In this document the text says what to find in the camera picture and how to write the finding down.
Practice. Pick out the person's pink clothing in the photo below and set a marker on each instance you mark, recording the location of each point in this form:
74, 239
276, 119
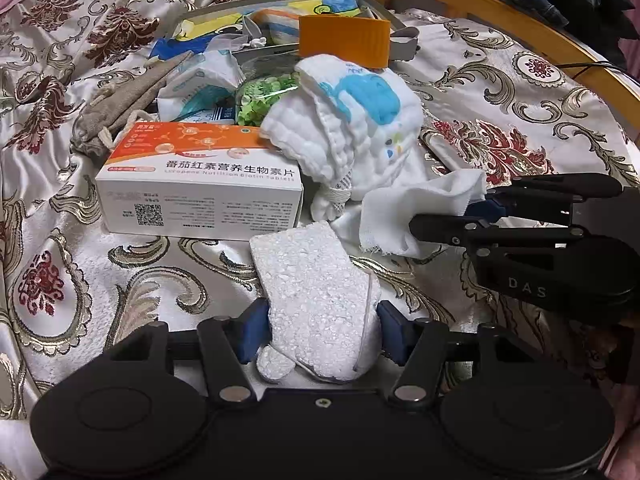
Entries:
627, 410

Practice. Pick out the bag of green beads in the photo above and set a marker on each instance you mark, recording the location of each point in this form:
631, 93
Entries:
260, 95

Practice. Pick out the white fuzzy sock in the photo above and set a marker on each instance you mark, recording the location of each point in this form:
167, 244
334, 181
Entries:
315, 300

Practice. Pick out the wooden bed frame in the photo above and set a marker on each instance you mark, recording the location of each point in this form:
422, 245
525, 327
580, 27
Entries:
500, 10

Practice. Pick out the dark jacket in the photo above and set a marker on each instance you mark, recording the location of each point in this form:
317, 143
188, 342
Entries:
600, 10

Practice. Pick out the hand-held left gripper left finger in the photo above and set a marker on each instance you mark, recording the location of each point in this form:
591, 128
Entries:
252, 325

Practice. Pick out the white and orange medicine box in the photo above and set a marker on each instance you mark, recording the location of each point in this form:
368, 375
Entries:
200, 195

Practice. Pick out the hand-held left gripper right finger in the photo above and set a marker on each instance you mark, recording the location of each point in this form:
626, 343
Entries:
392, 327

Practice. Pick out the striped cloth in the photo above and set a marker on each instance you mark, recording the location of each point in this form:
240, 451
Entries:
280, 25

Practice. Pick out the white gauze cloth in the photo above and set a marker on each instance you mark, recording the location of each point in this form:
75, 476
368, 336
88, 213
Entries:
415, 200

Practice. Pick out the floral satin bedspread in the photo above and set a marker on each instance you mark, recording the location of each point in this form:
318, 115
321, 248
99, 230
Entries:
60, 210

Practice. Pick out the white and blue tissue packet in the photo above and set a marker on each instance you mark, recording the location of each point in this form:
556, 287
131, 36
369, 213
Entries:
200, 85

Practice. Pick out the grey burlap pouch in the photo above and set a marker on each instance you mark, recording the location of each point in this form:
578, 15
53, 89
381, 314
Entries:
130, 95

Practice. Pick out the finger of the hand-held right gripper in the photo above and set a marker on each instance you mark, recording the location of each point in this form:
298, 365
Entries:
550, 187
450, 230

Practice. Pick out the white cloth with blue print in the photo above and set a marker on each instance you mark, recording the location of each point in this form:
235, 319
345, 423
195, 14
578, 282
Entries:
350, 125

